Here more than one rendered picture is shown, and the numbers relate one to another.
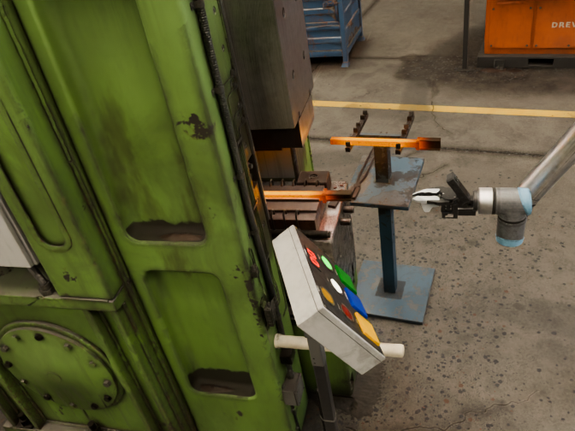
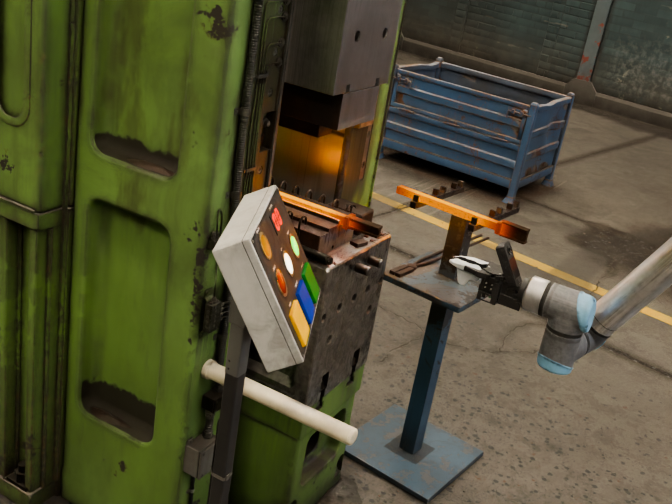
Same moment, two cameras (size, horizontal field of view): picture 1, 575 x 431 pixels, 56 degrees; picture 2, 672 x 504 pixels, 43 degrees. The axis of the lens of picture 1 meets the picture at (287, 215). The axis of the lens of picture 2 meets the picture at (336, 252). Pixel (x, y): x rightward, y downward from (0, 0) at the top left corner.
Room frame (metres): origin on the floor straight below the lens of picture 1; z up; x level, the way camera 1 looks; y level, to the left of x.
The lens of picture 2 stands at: (-0.57, -0.36, 1.83)
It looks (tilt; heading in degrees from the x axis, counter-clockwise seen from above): 23 degrees down; 6
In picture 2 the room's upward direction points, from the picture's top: 10 degrees clockwise
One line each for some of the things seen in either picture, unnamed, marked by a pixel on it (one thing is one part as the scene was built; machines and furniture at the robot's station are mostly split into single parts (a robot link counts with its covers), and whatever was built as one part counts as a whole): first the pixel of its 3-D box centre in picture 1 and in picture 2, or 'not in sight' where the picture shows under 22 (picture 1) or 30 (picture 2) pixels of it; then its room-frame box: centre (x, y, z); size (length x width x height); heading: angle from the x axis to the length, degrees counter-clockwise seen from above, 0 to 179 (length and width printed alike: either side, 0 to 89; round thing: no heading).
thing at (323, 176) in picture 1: (314, 183); (349, 216); (1.80, -0.13, 0.95); 0.12 x 0.08 x 0.06; 70
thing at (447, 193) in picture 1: (458, 202); (504, 286); (1.47, -0.58, 0.97); 0.12 x 0.08 x 0.09; 70
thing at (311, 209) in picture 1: (265, 208); (274, 211); (1.69, 0.07, 0.96); 0.42 x 0.20 x 0.09; 70
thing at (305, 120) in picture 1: (246, 121); (291, 87); (1.69, 0.07, 1.32); 0.42 x 0.20 x 0.10; 70
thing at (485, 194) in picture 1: (483, 200); (535, 294); (1.45, -0.66, 0.98); 0.10 x 0.05 x 0.09; 160
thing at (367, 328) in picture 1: (365, 329); (297, 323); (0.97, -0.14, 1.01); 0.07 x 0.05 x 0.07; 5
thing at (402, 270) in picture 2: (369, 162); (443, 253); (2.23, -0.43, 0.73); 0.60 x 0.04 x 0.01; 151
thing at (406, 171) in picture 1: (383, 180); (449, 276); (2.08, -0.47, 0.71); 0.40 x 0.30 x 0.02; 153
